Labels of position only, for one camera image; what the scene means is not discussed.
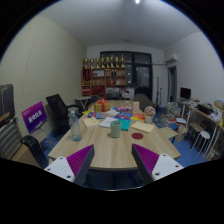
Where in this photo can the black framed glass door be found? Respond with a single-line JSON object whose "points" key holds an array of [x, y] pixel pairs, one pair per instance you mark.
{"points": [[143, 76]]}

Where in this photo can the black chair back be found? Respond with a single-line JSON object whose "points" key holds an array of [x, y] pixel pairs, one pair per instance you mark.
{"points": [[35, 150]]}

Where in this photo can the pink small box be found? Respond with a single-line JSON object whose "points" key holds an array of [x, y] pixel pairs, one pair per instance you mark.
{"points": [[123, 109]]}

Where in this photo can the dark flat panel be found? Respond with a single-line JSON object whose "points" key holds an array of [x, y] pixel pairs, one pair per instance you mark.
{"points": [[6, 101]]}

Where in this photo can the beige square stool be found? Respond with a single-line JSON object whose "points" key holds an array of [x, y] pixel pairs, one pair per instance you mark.
{"points": [[167, 132]]}

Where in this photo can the flat round red coaster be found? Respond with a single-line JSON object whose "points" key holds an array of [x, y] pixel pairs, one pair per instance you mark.
{"points": [[137, 136]]}

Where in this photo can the ceiling light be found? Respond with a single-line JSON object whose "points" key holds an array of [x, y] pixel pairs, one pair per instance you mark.
{"points": [[137, 1]]}

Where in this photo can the grey striped chair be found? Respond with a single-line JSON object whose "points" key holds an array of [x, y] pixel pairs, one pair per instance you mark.
{"points": [[9, 140]]}

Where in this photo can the white printed booklet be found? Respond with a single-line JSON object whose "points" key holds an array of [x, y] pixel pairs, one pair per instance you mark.
{"points": [[107, 122]]}

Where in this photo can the potted pink flowers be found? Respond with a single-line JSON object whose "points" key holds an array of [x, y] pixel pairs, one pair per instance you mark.
{"points": [[149, 111]]}

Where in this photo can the brown wooden stool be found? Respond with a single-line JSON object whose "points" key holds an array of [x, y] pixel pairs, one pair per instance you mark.
{"points": [[196, 127]]}

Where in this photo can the yellow gift box red ribbon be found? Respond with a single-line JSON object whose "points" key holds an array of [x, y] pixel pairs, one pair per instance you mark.
{"points": [[101, 106]]}

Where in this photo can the cream softcover book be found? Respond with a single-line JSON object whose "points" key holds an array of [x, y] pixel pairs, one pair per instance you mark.
{"points": [[90, 122]]}

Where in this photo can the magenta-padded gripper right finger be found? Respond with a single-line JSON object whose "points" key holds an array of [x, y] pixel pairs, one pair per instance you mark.
{"points": [[166, 165]]}

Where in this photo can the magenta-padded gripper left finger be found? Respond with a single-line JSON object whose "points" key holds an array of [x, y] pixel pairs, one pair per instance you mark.
{"points": [[58, 166]]}

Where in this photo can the wooden shelf unit with trophies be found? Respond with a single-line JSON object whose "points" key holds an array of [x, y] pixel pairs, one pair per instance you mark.
{"points": [[103, 80]]}

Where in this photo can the black tripod stand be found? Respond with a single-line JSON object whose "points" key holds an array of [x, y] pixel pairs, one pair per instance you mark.
{"points": [[158, 90]]}

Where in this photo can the white round stool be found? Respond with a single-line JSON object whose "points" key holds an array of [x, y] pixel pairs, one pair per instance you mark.
{"points": [[203, 134]]}

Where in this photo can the white paper stack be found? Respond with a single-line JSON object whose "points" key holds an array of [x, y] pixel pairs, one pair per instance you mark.
{"points": [[112, 112]]}

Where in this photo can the purple sign board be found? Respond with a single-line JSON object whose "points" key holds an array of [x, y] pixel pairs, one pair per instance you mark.
{"points": [[34, 116]]}

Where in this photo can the cluttered wooden desk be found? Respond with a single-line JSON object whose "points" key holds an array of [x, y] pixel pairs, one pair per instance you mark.
{"points": [[205, 117]]}

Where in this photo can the teal book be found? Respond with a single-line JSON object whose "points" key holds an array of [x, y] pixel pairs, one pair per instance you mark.
{"points": [[125, 125]]}

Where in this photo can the small round side table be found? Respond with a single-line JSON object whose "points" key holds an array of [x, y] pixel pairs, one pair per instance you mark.
{"points": [[83, 98]]}

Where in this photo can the blue red flat package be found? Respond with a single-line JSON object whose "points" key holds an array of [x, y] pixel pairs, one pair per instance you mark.
{"points": [[96, 115]]}

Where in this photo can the pale green cup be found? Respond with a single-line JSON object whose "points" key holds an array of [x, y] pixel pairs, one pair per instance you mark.
{"points": [[115, 130]]}

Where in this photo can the blue colourful package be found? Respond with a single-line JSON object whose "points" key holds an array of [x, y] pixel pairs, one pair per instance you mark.
{"points": [[123, 116]]}

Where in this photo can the white wall air conditioner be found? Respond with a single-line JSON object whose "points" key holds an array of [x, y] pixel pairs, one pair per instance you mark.
{"points": [[172, 58]]}

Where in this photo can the black computer monitor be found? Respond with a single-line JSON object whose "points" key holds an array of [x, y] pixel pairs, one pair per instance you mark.
{"points": [[185, 93]]}

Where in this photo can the clear plastic water bottle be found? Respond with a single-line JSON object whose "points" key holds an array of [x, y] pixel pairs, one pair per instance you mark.
{"points": [[75, 130]]}

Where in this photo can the tan upright carton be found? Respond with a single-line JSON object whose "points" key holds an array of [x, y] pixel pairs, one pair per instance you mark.
{"points": [[136, 107]]}

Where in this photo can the black office chair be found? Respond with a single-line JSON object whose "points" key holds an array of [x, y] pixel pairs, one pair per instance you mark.
{"points": [[58, 108]]}

